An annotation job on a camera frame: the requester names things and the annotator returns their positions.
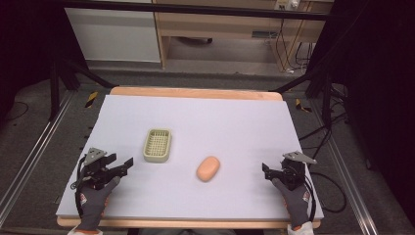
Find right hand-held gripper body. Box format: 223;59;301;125
272;150;318;192

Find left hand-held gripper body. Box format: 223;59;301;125
77;147;122;191

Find person's right hand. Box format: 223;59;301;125
271;177;311;230

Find person's left hand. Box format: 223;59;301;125
75;175;121;233

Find green slotted soap dish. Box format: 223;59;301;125
142;127;173;164

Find yellow black floor tape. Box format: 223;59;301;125
84;91;99;109
295;98;311;114

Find white table mat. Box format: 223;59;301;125
55;94;325;220

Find black stand legs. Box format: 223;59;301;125
268;64;335;129
48;57;115;122

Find white cabinet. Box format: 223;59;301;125
64;7;161;64

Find wooden desk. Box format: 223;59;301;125
152;0;335;71

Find white power strip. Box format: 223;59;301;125
274;0;300;11

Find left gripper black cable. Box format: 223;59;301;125
69;156;88;219

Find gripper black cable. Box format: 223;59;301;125
69;156;88;219
302;171;318;223

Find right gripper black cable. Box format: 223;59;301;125
302;171;318;223

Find black floor cable loop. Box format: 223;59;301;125
307;171;348;214

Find aluminium floor rail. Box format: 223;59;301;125
308;97;382;235
0;90;77;227

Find thin black floor cable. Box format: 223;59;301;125
5;101;30;122

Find hanging cables under desk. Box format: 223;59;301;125
274;18;315;73

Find black horizontal frame bar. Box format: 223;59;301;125
61;0;331;22

